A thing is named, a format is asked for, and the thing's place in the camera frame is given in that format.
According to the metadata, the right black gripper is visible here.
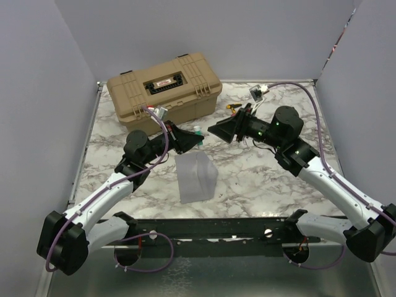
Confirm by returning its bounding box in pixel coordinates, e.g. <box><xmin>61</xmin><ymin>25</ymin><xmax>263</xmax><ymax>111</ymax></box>
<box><xmin>208</xmin><ymin>103</ymin><xmax>284</xmax><ymax>150</ymax></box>

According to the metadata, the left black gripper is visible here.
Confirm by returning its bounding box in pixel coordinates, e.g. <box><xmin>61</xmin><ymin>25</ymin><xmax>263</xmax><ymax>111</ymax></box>
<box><xmin>142</xmin><ymin>120</ymin><xmax>204</xmax><ymax>165</ymax></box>

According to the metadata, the white glue stick cap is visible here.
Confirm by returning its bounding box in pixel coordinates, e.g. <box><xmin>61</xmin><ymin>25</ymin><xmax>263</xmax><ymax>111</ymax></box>
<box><xmin>194</xmin><ymin>126</ymin><xmax>201</xmax><ymax>135</ymax></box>

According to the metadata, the grey translucent envelope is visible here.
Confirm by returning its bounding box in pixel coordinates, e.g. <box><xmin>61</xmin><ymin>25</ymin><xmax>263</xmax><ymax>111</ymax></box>
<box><xmin>175</xmin><ymin>151</ymin><xmax>218</xmax><ymax>204</ymax></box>

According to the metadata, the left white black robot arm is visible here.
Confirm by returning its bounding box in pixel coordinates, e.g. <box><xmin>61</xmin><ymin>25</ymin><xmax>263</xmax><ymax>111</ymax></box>
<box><xmin>37</xmin><ymin>121</ymin><xmax>204</xmax><ymax>275</ymax></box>

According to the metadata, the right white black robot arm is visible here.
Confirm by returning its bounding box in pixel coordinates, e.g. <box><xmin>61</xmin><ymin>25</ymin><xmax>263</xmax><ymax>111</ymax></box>
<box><xmin>208</xmin><ymin>105</ymin><xmax>395</xmax><ymax>262</ymax></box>

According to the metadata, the tan plastic toolbox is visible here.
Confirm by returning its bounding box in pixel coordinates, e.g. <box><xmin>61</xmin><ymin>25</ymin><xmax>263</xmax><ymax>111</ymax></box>
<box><xmin>106</xmin><ymin>53</ymin><xmax>223</xmax><ymax>135</ymax></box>

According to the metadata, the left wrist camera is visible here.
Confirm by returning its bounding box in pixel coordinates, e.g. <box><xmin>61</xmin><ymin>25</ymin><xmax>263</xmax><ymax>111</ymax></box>
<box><xmin>147</xmin><ymin>106</ymin><xmax>168</xmax><ymax>121</ymax></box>

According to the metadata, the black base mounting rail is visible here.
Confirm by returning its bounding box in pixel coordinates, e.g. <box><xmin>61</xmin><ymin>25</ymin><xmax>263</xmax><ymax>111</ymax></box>
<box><xmin>112</xmin><ymin>217</ymin><xmax>305</xmax><ymax>258</ymax></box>

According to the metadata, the aluminium frame rail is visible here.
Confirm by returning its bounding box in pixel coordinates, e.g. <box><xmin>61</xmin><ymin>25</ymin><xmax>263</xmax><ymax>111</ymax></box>
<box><xmin>35</xmin><ymin>81</ymin><xmax>105</xmax><ymax>296</ymax></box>

